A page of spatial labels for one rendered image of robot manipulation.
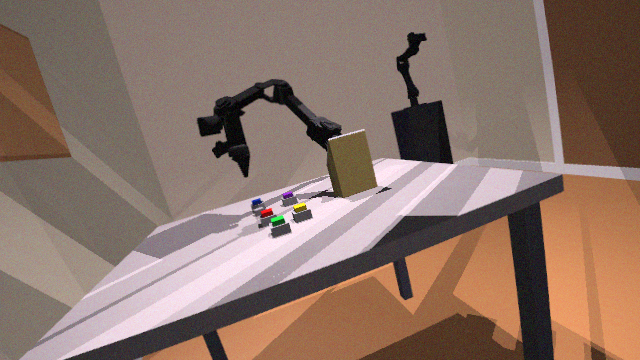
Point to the purple button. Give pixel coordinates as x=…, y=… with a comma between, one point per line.
x=289, y=199

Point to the green button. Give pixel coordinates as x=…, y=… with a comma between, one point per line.
x=279, y=226

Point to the blue button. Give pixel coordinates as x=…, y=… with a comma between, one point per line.
x=257, y=203

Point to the red button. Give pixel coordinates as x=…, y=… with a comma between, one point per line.
x=266, y=217

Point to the yellow button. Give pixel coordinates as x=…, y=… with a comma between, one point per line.
x=301, y=212

